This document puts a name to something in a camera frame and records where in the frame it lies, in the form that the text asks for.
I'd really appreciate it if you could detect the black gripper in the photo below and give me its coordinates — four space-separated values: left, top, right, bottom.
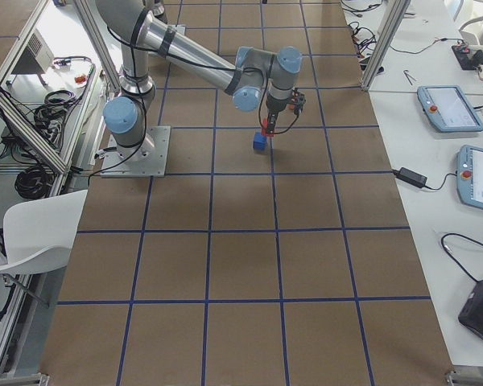
265 94 289 137

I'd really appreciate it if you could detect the red wooden block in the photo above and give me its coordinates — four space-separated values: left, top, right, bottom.
261 118 275 138

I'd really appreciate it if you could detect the blue wooden block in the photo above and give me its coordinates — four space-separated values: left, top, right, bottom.
253 132 267 152

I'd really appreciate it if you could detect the hex key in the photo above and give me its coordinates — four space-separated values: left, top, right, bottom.
403 69 415 85

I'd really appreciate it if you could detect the black power adapter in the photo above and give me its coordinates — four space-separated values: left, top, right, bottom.
392 167 427 188

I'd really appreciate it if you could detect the far teach pendant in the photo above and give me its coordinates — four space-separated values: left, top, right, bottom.
416 85 483 133

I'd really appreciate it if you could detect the teach pendant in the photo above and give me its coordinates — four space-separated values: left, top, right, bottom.
416 85 483 133
456 145 483 209

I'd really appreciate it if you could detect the near teach pendant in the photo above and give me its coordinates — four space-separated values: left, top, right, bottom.
456 145 483 209

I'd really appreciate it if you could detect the white chair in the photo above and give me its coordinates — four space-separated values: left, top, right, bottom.
0 190 88 275

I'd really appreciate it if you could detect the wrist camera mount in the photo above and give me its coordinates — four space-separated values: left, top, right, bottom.
287 88 306 117

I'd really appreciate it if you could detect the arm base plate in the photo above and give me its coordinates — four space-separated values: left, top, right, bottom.
100 125 171 178

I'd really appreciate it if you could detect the aluminium frame post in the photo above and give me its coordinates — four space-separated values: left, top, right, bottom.
361 0 411 91

